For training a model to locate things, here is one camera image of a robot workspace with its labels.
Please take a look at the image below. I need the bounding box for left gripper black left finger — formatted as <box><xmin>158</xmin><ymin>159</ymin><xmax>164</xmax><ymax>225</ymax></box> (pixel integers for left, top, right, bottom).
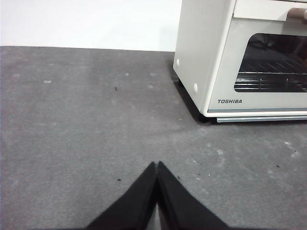
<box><xmin>84</xmin><ymin>161</ymin><xmax>159</xmax><ymax>230</ymax></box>

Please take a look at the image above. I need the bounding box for metal wire oven rack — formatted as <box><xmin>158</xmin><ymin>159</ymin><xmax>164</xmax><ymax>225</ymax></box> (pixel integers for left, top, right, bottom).
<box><xmin>239</xmin><ymin>58</ymin><xmax>307</xmax><ymax>74</ymax></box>

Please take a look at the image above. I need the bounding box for silver crumb tray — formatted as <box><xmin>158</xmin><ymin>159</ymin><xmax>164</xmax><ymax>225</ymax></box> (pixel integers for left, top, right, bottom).
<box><xmin>216</xmin><ymin>115</ymin><xmax>307</xmax><ymax>124</ymax></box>

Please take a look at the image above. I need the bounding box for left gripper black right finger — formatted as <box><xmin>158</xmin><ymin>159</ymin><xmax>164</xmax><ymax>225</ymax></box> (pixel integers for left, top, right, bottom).
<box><xmin>156</xmin><ymin>161</ymin><xmax>231</xmax><ymax>230</ymax></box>

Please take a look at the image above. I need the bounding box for glass oven door with handle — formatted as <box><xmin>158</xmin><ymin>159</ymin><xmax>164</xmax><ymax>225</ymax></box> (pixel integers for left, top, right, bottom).
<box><xmin>207</xmin><ymin>0</ymin><xmax>307</xmax><ymax>114</ymax></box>

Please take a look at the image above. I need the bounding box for cream Toshiba toaster oven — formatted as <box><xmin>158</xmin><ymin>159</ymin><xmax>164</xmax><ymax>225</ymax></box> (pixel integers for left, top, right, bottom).
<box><xmin>173</xmin><ymin>0</ymin><xmax>307</xmax><ymax>124</ymax></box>

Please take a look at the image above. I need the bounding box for metal heating element guard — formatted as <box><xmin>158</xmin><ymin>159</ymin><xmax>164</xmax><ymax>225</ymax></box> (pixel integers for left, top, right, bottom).
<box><xmin>234</xmin><ymin>73</ymin><xmax>307</xmax><ymax>93</ymax></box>

